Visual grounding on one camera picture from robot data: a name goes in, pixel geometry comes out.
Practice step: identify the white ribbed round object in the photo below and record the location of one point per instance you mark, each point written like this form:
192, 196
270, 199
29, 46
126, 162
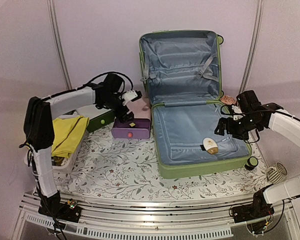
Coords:
276, 173

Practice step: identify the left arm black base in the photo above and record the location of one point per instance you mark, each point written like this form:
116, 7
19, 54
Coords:
53, 207

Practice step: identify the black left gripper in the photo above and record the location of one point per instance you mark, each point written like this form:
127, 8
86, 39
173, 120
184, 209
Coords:
119, 115

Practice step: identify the white green drawer box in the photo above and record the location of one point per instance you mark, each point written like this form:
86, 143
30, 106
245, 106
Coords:
98, 118

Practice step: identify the purple drawer box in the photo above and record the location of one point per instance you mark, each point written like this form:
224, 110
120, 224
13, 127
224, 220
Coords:
141, 109

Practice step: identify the yellow garment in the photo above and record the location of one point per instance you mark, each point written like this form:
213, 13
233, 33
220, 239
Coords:
68, 133

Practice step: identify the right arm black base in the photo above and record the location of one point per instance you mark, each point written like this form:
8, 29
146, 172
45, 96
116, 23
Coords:
259, 208

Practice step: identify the white perforated plastic basket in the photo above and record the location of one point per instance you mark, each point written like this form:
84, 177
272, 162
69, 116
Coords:
65, 165

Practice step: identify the floral white table mat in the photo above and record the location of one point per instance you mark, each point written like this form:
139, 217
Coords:
127, 169

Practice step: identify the green hard-shell suitcase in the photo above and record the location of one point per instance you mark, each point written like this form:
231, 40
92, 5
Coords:
181, 73

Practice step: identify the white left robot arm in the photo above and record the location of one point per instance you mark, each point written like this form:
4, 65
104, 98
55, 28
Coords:
40, 113

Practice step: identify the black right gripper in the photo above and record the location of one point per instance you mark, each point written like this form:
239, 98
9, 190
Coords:
231, 130

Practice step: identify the cream round bottle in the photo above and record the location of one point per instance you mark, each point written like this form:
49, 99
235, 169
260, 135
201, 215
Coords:
210, 146

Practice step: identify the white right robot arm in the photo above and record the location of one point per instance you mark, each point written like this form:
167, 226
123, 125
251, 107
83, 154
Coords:
283, 124

